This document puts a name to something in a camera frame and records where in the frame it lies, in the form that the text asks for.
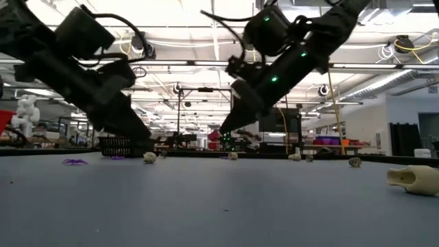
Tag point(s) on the white pillar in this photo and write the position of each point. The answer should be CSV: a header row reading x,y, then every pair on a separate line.
x,y
248,147

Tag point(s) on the orange storage bin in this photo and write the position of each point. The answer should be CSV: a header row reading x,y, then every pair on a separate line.
x,y
345,142

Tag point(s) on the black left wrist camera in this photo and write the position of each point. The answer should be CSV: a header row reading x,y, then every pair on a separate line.
x,y
84,32

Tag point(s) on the red machine part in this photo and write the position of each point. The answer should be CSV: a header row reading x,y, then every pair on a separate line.
x,y
213,135

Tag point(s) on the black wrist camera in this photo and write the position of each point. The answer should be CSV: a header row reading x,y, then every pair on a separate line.
x,y
84,32
269,32

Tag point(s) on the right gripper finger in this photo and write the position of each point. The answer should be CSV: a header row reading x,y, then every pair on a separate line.
x,y
245,106
245,125

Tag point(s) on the purple plastic spider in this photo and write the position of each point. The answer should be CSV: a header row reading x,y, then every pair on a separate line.
x,y
224,157
117,158
74,161

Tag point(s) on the dark smoky plastic skull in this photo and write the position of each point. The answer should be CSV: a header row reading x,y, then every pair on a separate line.
x,y
309,158
355,162
163,153

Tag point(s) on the purple storage bin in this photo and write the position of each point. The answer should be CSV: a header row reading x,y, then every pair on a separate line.
x,y
323,141
335,141

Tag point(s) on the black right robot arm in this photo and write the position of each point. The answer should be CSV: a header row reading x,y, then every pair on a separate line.
x,y
343,20

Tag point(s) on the black curtain panel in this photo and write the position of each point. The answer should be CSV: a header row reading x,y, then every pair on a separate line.
x,y
404,139

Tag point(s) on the black cabinet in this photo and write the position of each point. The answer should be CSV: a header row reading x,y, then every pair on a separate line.
x,y
284,121

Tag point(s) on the person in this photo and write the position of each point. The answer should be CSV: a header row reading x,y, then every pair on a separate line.
x,y
40,129

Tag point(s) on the black robot station frame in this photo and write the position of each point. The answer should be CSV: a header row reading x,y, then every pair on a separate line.
x,y
205,90

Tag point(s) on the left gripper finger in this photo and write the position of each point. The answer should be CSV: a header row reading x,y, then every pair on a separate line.
x,y
120,109
109,127

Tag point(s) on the blue table mat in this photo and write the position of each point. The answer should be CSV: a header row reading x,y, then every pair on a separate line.
x,y
308,219

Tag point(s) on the long workbench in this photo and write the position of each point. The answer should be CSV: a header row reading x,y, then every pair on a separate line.
x,y
360,147

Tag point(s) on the black plastic basket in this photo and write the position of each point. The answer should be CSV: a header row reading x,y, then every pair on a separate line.
x,y
123,147

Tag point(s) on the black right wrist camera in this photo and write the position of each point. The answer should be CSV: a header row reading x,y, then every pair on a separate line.
x,y
269,32

